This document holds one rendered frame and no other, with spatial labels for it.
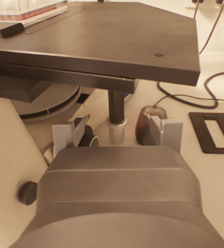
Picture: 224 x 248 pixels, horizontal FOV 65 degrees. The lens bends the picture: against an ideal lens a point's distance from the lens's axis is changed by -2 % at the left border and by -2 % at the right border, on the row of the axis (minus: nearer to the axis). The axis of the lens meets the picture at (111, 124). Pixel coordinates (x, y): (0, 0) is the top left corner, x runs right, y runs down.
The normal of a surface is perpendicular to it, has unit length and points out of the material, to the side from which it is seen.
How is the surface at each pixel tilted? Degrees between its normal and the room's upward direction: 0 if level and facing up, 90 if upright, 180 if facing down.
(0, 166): 90
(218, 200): 0
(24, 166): 90
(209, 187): 0
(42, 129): 0
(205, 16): 90
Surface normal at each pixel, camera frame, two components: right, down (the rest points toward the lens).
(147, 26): -0.04, -0.74
